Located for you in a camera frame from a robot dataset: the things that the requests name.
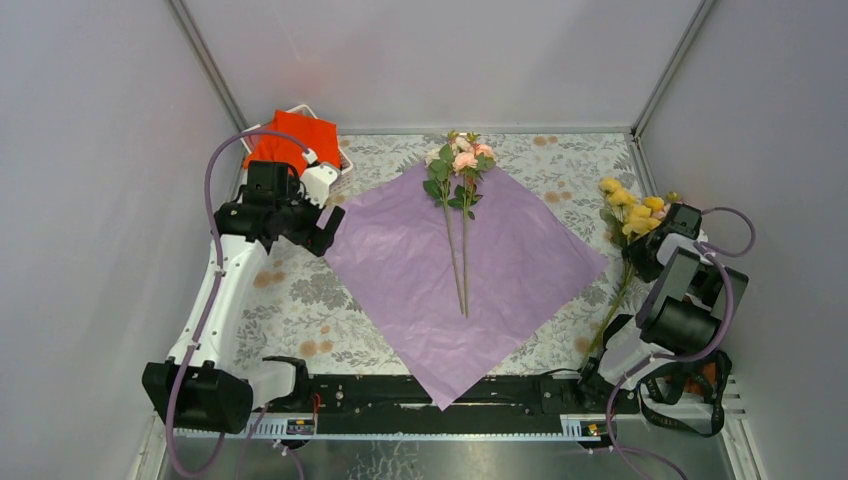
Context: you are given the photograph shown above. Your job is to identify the brown cloth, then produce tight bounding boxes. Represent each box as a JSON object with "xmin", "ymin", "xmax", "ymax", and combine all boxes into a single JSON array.
[{"xmin": 674, "ymin": 362, "xmax": 717, "ymax": 397}]

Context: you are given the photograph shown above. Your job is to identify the yellow flower stem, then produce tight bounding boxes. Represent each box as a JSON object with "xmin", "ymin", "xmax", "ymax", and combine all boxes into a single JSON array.
[{"xmin": 584, "ymin": 177, "xmax": 669, "ymax": 361}]

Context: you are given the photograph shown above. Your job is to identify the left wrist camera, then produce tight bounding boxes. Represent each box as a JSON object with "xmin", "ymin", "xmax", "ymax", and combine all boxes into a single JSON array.
[{"xmin": 300, "ymin": 162, "xmax": 341, "ymax": 208}]

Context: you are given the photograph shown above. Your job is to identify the pink white rose stems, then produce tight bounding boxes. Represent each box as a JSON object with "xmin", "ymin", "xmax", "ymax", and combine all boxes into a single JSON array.
[{"xmin": 422, "ymin": 130, "xmax": 497, "ymax": 318}]

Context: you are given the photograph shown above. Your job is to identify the floral table cloth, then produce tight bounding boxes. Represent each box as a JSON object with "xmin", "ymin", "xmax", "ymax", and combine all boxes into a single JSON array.
[{"xmin": 235, "ymin": 133, "xmax": 649, "ymax": 375}]

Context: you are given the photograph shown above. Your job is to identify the orange cloth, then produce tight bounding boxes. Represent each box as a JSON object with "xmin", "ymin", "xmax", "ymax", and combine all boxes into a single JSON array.
[{"xmin": 243, "ymin": 109, "xmax": 341, "ymax": 177}]

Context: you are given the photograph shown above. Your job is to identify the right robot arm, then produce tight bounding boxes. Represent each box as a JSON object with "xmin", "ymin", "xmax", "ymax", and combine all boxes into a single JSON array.
[{"xmin": 573, "ymin": 203, "xmax": 750, "ymax": 412}]

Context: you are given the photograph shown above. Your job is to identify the black strap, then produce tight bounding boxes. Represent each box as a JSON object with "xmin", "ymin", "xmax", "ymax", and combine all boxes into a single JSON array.
[{"xmin": 629, "ymin": 349, "xmax": 734, "ymax": 439}]

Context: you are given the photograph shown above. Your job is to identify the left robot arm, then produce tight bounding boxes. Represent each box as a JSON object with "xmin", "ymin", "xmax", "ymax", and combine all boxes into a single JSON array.
[{"xmin": 142, "ymin": 161, "xmax": 345, "ymax": 434}]

